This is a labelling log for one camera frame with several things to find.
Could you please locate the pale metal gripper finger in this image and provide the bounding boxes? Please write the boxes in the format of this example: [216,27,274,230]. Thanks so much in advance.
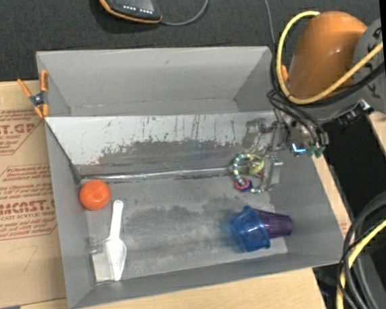
[240,116,279,153]
[258,153,287,193]

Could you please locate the purple plastic cup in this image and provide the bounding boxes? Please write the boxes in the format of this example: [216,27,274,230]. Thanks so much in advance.
[258,207,294,240]

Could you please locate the blue plastic cup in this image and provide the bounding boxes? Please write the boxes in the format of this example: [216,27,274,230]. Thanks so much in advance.
[222,203,272,255]

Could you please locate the grey metal bin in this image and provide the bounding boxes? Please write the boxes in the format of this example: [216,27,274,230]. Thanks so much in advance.
[35,24,349,309]

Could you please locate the white plastic scoop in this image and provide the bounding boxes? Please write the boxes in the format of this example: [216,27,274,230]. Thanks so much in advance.
[101,199,132,282]

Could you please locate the orange ball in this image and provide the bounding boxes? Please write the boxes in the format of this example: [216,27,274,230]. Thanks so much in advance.
[78,177,114,212]

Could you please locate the brown cardboard board, red print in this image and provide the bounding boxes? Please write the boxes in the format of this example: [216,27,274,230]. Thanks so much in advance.
[0,75,70,309]

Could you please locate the colourful beaded ring toy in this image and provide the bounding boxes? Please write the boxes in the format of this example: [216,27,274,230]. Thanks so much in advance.
[228,149,269,197]

